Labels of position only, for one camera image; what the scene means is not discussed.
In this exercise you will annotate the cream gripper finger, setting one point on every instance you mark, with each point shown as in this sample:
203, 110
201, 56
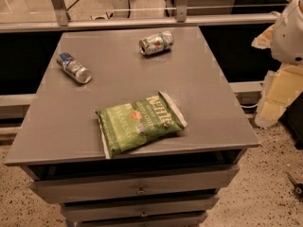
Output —
264, 39
279, 90

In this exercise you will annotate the green 7up soda can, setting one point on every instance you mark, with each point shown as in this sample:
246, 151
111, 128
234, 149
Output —
156, 43

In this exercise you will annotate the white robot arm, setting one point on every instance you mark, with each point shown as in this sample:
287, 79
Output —
287, 37

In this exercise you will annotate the blue silver soda can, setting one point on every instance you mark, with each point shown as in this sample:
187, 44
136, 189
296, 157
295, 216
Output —
73, 68

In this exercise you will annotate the black caster wheel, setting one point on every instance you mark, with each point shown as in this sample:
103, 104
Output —
298, 187

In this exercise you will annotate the middle drawer with knob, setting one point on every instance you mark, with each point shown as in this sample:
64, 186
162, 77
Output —
143, 208

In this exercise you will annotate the drawer with knob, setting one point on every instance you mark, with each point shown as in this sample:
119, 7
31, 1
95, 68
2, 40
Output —
143, 208
135, 184

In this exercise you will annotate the grey drawer cabinet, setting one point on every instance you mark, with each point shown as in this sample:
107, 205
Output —
60, 136

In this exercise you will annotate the green kettle chips bag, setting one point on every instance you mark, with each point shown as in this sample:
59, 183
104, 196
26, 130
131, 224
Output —
131, 125

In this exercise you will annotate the top drawer with knob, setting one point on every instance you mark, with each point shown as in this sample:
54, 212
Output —
135, 184

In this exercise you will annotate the metal railing frame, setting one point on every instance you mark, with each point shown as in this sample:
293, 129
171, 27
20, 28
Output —
68, 15

